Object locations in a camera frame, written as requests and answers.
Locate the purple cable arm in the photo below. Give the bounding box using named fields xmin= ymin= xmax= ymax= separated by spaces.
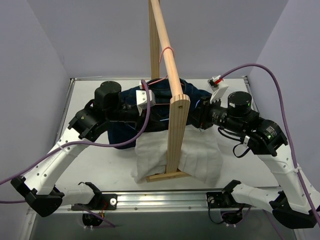
xmin=0 ymin=79 xmax=152 ymax=203
xmin=219 ymin=62 xmax=320 ymax=240

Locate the white pleated skirt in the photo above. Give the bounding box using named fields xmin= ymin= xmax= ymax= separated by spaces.
xmin=131 ymin=126 xmax=223 ymax=187

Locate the pink wire hanger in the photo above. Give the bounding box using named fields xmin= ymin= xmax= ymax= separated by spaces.
xmin=142 ymin=46 xmax=188 ymax=106

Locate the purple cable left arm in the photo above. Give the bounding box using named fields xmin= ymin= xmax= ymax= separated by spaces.
xmin=0 ymin=79 xmax=152 ymax=203

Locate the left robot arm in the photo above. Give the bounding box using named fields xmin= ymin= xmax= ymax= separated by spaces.
xmin=10 ymin=81 xmax=139 ymax=217

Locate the aluminium mounting rail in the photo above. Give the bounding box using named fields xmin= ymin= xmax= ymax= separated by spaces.
xmin=69 ymin=191 xmax=253 ymax=213

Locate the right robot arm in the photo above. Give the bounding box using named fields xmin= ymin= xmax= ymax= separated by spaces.
xmin=188 ymin=91 xmax=320 ymax=229

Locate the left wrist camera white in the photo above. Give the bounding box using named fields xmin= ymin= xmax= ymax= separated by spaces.
xmin=135 ymin=82 xmax=156 ymax=116

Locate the dark blue denim skirt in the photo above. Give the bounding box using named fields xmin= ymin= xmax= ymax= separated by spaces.
xmin=107 ymin=78 xmax=211 ymax=145

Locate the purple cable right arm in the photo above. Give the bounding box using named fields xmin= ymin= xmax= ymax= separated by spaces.
xmin=219 ymin=62 xmax=320 ymax=240

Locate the wooden clothes rack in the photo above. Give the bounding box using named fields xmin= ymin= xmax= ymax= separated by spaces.
xmin=146 ymin=0 xmax=191 ymax=183

